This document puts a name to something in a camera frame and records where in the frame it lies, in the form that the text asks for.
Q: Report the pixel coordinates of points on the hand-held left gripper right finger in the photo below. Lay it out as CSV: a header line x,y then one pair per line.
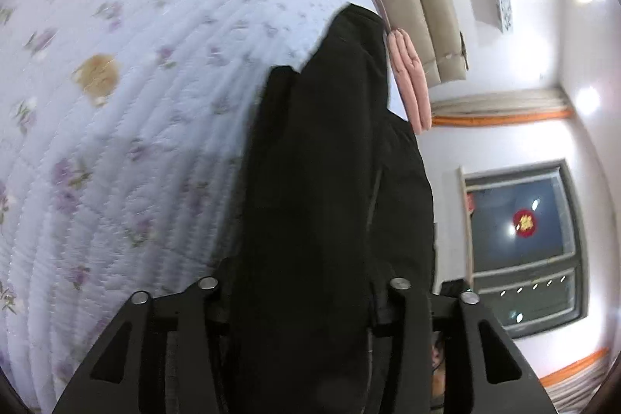
x,y
393,305

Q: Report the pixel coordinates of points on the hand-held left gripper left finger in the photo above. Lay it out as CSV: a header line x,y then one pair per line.
x,y
213,305

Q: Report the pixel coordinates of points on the black jacket with grey piping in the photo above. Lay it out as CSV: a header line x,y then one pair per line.
x,y
330,210

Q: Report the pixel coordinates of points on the grey framed window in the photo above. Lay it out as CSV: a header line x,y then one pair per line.
x,y
524,244

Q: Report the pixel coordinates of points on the red round window decoration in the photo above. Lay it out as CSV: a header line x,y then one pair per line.
x,y
524,224

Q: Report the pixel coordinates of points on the white floral quilted bedspread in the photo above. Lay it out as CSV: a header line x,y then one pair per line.
x,y
131,113

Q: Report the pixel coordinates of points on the pink pillow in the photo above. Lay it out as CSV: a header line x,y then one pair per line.
x,y
412,79

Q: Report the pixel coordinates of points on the beige curtain with orange trim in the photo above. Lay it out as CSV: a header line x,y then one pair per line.
x,y
504,106

